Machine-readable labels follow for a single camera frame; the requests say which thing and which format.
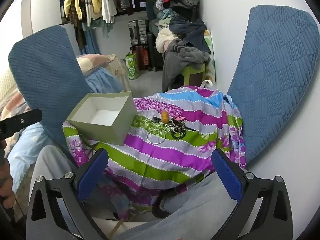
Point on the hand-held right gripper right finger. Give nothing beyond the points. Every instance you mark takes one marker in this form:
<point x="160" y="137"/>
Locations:
<point x="227" y="177"/>

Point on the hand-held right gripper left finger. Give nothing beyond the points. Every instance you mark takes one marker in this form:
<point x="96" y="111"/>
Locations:
<point x="92" y="173"/>

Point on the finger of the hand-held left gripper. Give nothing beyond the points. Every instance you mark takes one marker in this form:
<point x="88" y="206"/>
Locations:
<point x="23" y="121"/>

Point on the green cardboard box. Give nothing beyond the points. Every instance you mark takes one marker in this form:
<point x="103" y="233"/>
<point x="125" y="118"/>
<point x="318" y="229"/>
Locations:
<point x="120" y="128"/>

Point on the black hairpin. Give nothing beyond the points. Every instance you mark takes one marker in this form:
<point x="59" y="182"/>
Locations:
<point x="190" y="128"/>

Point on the silver bangle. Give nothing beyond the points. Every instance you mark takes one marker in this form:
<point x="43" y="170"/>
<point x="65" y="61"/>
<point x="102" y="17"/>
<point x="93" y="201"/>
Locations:
<point x="150" y="141"/>

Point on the green jade pendant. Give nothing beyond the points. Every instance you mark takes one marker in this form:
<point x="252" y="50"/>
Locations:
<point x="167" y="130"/>

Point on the orange gourd pendant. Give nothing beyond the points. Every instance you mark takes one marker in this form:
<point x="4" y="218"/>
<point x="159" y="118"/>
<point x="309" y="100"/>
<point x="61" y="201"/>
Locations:
<point x="165" y="118"/>

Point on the person's left hand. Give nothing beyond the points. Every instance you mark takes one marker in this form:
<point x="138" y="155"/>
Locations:
<point x="5" y="180"/>

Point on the pale blue blanket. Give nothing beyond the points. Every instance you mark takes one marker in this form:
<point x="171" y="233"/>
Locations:
<point x="27" y="152"/>

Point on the cream textured blanket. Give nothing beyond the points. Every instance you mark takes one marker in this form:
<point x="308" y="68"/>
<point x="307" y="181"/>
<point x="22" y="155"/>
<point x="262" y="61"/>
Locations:
<point x="7" y="87"/>

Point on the person's right leg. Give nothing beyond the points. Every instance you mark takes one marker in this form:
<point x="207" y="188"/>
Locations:
<point x="190" y="205"/>

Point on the blue quilted cushion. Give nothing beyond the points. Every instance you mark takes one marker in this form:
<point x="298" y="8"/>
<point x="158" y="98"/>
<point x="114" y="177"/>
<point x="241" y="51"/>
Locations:
<point x="45" y="75"/>
<point x="272" y="80"/>

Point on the colourful striped floral cloth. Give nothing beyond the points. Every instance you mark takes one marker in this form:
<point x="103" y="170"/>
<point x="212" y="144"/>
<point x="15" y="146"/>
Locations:
<point x="162" y="155"/>

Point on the pink bow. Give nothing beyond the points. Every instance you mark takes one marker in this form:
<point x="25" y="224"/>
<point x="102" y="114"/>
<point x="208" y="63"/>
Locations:
<point x="178" y="118"/>

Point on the black hair clip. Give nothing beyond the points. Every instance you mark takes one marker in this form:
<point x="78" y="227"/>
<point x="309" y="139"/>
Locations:
<point x="157" y="120"/>

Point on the pink and cream pillow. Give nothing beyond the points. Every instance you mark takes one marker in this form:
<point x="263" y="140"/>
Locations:
<point x="92" y="62"/>

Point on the light blue bed sheet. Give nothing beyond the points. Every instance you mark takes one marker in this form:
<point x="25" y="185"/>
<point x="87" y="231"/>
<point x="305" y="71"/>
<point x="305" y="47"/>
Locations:
<point x="105" y="81"/>

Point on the cream patterned bedding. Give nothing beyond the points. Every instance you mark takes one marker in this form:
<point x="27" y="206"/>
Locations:
<point x="120" y="70"/>

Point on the green stool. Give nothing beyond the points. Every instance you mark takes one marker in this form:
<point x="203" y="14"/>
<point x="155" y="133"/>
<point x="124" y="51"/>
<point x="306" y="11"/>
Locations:
<point x="195" y="73"/>

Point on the green shopping bag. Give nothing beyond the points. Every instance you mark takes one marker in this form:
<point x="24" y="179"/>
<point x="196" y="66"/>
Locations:
<point x="132" y="66"/>

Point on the white cabinet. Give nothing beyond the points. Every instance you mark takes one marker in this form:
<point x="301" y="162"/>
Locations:
<point x="42" y="7"/>

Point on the floral folded mat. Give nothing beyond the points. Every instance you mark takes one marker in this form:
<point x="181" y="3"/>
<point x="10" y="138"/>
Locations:
<point x="211" y="62"/>

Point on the orange suitcase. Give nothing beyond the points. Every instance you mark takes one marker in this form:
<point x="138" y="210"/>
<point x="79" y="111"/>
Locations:
<point x="141" y="57"/>

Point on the black suitcase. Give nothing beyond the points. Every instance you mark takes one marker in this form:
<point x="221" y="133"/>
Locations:
<point x="155" y="55"/>

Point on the grey hard-shell suitcase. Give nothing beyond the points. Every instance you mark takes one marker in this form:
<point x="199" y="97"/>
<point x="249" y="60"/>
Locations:
<point x="137" y="31"/>

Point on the dark navy garment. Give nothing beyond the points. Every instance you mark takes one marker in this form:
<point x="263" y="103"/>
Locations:
<point x="192" y="33"/>

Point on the cream padded jacket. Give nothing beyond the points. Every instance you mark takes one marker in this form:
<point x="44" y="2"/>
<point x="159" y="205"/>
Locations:
<point x="163" y="38"/>

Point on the teal cloth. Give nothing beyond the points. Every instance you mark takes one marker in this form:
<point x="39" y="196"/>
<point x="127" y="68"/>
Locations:
<point x="166" y="16"/>

